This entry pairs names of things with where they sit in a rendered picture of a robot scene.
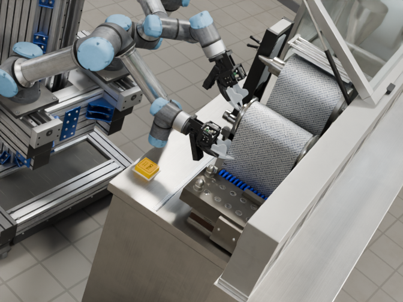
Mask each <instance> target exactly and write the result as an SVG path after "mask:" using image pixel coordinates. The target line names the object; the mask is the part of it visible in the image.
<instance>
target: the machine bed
mask: <svg viewBox="0 0 403 302"><path fill-rule="evenodd" d="M277 78H278V77H277V76H275V75H273V74H272V76H271V78H270V80H269V82H268V84H267V87H266V89H265V92H264V94H263V96H262V98H261V101H260V103H262V104H264V105H266V103H267V101H268V99H269V97H270V94H271V92H272V89H273V87H274V85H275V83H276V80H277ZM233 109H234V107H233V106H231V105H230V104H229V103H228V102H227V101H226V100H225V99H224V97H223V96H222V95H221V94H219V95H218V96H217V97H216V98H214V99H213V100H212V101H211V102H209V103H208V104H207V105H205V106H204V107H203V108H202V109H201V110H199V111H198V112H197V113H196V115H197V119H198V120H201V121H202V122H203V123H206V122H208V121H210V120H211V121H213V122H214V123H216V124H217V125H219V126H220V127H222V128H223V127H224V126H226V124H228V122H227V121H225V120H224V119H222V116H223V114H224V112H225V111H226V110H230V111H231V112H233ZM222 128H221V129H222ZM203 153H204V157H203V158H202V159H201V160H199V161H193V157H192V153H191V145H190V138H189V134H188V135H184V134H181V133H180V132H178V131H177V130H174V131H173V132H172V133H171V134H170V136H169V140H168V142H167V144H166V145H165V146H164V147H160V148H159V147H153V148H151V149H150V150H149V151H148V152H146V153H145V154H144V155H143V156H141V157H140V158H139V159H138V160H136V161H135V162H134V163H132V164H131V165H130V166H129V167H128V168H126V169H125V170H123V172H121V173H120V174H119V175H117V176H116V177H115V178H114V179H112V180H111V181H110V182H109V184H108V187H107V190H108V191H110V192H111V193H113V194H114V195H116V196H117V197H119V198H120V199H121V200H123V201H125V202H126V203H127V204H129V205H130V206H131V207H133V208H135V209H136V210H138V211H139V212H140V213H142V214H143V215H145V216H146V217H147V218H149V219H150V220H152V221H154V222H155V223H156V224H158V225H159V226H161V227H162V228H164V229H165V230H166V231H168V232H169V233H171V234H173V235H174V236H175V237H177V238H178V239H180V240H181V241H182V242H184V243H185V244H187V245H188V246H190V247H191V248H193V249H194V250H196V251H197V252H198V253H200V254H201V255H203V256H204V257H206V258H207V259H208V260H210V261H212V262H213V263H214V264H216V265H217V266H219V267H220V268H222V269H223V270H225V268H226V266H227V264H228V262H229V260H230V258H231V256H232V253H230V252H229V251H227V250H225V249H224V248H223V247H221V246H220V245H218V244H217V243H215V242H214V241H212V240H211V239H210V238H209V237H210V235H211V234H209V233H208V232H206V231H205V230H204V229H202V228H200V227H199V226H198V225H196V224H195V223H193V222H191V221H190V220H189V219H188V216H189V215H190V214H191V209H192V208H191V207H190V206H189V205H188V204H186V203H185V202H183V201H182V200H180V199H179V197H180V195H181V192H182V190H183V188H182V189H181V190H180V191H179V192H178V193H177V194H176V195H175V196H174V197H173V198H171V199H170V200H169V201H168V202H167V203H166V204H165V205H164V206H162V207H161V208H160V209H159V210H158V211H157V212H156V211H155V210H154V209H152V208H153V207H154V206H155V205H157V204H158V203H159V202H160V201H161V200H162V199H163V198H164V197H165V196H166V195H167V194H168V193H170V192H171V191H172V190H173V189H174V188H175V187H176V186H177V185H178V184H180V182H181V181H183V180H184V179H185V178H186V177H187V176H188V175H189V174H191V173H192V172H193V171H194V170H195V169H196V168H197V167H198V166H199V165H200V164H201V163H202V162H204V161H205V160H206V159H207V158H208V157H209V156H210V155H208V154H207V153H205V152H203ZM144 158H148V159H149V160H151V161H152V162H154V163H155V164H157V165H158V166H160V170H161V171H160V172H159V173H158V174H157V175H156V176H155V177H154V178H152V179H151V180H150V181H148V180H146V179H145V178H143V177H142V176H141V175H139V174H137V173H136V172H135V171H133V170H132V169H133V168H134V167H135V166H136V165H137V164H138V163H139V162H140V161H142V160H143V159H144Z"/></svg>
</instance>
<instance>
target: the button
mask: <svg viewBox="0 0 403 302"><path fill-rule="evenodd" d="M159 169H160V166H158V165H157V164H155V163H154V162H152V161H151V160H149V159H148V158H144V159H143V160H142V161H140V162H139V163H138V164H137V165H136V166H135V170H136V171H137V172H139V173H140V174H142V175H143V176H145V177H146V178H148V179H150V178H151V177H152V176H153V175H154V174H155V173H157V172H158V171H159Z"/></svg>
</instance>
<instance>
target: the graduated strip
mask: <svg viewBox="0 0 403 302"><path fill-rule="evenodd" d="M215 158H216V157H214V156H211V155H210V156H209V157H208V158H207V159H206V160H205V161H204V162H202V163H201V164H200V165H199V166H198V167H197V168H196V169H195V170H194V171H193V172H192V173H191V174H189V175H188V176H187V177H186V178H185V179H184V180H183V181H181V182H180V184H178V185H177V186H176V187H175V188H174V189H173V190H172V191H171V192H170V193H168V194H167V195H166V196H165V197H164V198H163V199H162V200H161V201H160V202H159V203H158V204H157V205H155V206H154V207H153V208H152V209H154V210H155V211H156V212H157V211H158V210H159V209H160V208H161V207H162V206H164V205H165V204H166V203H167V202H168V201H169V200H170V199H171V198H173V197H174V196H175V195H176V194H177V193H178V192H179V191H180V190H181V189H182V188H183V187H184V186H185V185H186V184H187V183H189V182H190V181H191V180H192V179H193V178H194V177H195V176H196V175H198V173H199V172H201V170H202V169H204V167H206V166H207V165H208V164H209V163H210V162H211V161H213V160H214V159H215Z"/></svg>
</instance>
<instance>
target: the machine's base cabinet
mask: <svg viewBox="0 0 403 302"><path fill-rule="evenodd" d="M223 272H224V270H223V269H222V268H220V267H219V266H217V265H216V264H214V263H213V262H212V261H210V260H208V259H207V258H206V257H204V256H203V255H201V254H200V253H198V252H197V251H196V250H194V249H193V248H191V247H190V246H188V245H187V244H185V243H184V242H182V241H181V240H180V239H178V238H177V237H175V236H174V235H173V234H171V233H169V232H168V231H166V230H165V229H164V228H162V227H161V226H159V225H158V224H156V223H155V222H154V221H152V220H150V219H149V218H147V217H146V216H145V215H143V214H142V213H140V212H139V211H138V210H136V209H135V208H133V207H131V206H130V205H129V204H127V203H126V202H125V201H123V200H121V199H120V198H119V197H117V196H116V195H114V194H113V196H112V200H111V203H110V207H109V211H108V213H107V217H106V221H105V223H104V227H103V230H102V233H101V237H100V240H99V244H98V247H97V251H96V254H95V257H94V261H93V263H92V267H91V271H90V273H89V277H88V281H87V284H86V288H85V291H84V294H83V298H82V301H81V302H205V301H206V299H207V296H208V294H209V292H210V290H211V288H212V286H213V284H214V283H215V282H216V280H217V279H218V278H219V277H220V275H222V273H223Z"/></svg>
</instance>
